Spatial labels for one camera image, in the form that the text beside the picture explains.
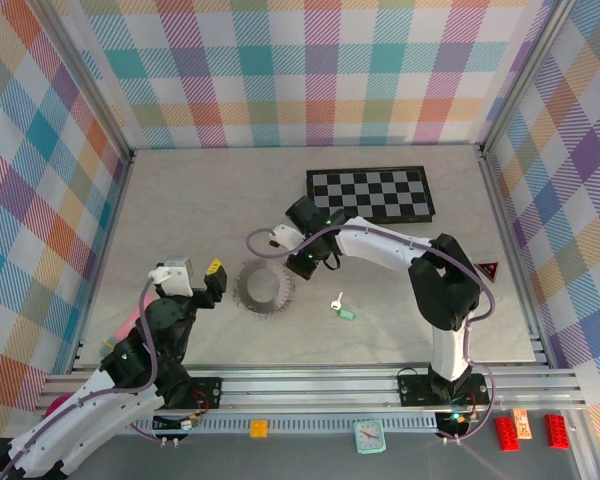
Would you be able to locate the small silver key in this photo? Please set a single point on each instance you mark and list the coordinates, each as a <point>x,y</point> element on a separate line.
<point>336,300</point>

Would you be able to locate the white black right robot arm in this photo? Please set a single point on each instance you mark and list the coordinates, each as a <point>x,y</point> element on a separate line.
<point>380,250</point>

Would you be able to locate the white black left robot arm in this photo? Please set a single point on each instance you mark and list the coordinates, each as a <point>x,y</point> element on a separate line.
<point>105,425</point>

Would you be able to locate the pink marker pen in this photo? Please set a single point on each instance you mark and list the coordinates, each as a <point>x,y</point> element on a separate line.
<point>130,325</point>

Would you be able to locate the black white chessboard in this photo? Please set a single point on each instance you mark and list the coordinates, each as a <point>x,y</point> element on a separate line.
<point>375,195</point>

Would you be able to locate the black electronics board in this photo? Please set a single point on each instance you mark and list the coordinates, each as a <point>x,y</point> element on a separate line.
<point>452,421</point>
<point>175,424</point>

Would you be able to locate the orange toy brick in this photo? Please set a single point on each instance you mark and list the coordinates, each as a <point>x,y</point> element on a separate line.
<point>259,429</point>

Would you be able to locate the red black triangle piece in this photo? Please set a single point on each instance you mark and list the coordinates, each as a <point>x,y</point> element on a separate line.
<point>489,270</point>

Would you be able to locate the mint green alarm clock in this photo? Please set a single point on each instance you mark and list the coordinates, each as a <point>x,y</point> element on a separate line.
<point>369,436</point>

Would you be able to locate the red toy brick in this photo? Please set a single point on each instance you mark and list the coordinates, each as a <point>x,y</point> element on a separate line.
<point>508,434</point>
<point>558,431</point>

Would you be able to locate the small wooden printed block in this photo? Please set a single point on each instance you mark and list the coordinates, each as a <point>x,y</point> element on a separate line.
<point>522,424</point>

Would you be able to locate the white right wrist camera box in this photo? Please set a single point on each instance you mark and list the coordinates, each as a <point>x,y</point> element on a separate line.
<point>287,236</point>

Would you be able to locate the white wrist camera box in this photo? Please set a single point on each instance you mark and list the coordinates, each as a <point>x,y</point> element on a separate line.
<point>287,236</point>
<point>172,280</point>

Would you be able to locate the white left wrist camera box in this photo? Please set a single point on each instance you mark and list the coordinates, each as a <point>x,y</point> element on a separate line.
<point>172,280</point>

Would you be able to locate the aluminium side rail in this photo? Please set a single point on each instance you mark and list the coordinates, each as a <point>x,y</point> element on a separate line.
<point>513,250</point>
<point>105,250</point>

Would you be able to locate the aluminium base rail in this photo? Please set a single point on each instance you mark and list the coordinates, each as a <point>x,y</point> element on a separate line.
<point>305,387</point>

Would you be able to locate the aluminium frame post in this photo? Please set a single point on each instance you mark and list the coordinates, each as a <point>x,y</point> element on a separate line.
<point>91,85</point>
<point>526,75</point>

